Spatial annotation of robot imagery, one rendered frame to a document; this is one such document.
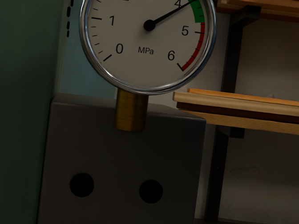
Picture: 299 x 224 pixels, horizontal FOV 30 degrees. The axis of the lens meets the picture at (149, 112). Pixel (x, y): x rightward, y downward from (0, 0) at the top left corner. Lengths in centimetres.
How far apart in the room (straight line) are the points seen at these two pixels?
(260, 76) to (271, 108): 51
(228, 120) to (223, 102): 8
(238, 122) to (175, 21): 201
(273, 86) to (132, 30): 256
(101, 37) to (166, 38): 3
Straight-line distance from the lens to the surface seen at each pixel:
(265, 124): 229
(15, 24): 31
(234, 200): 282
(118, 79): 25
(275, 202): 287
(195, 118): 29
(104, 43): 25
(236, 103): 227
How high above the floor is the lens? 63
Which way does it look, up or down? 3 degrees down
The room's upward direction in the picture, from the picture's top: 7 degrees clockwise
